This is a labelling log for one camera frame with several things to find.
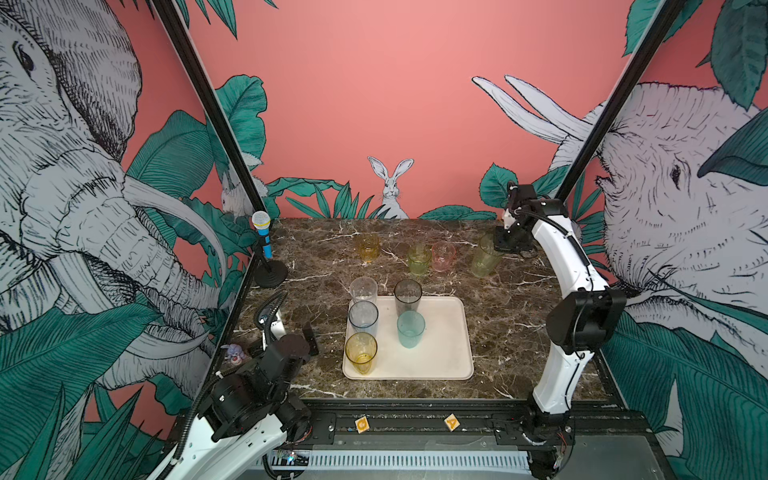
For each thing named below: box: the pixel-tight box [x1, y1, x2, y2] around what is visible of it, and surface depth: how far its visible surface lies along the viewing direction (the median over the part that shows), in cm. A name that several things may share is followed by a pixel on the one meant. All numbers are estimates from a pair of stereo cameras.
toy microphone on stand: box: [252, 210, 288, 289], surface depth 102 cm
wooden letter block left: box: [354, 416, 370, 434], surface depth 76 cm
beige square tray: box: [342, 296, 474, 380], surface depth 90 cm
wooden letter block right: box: [444, 413, 461, 432], surface depth 76 cm
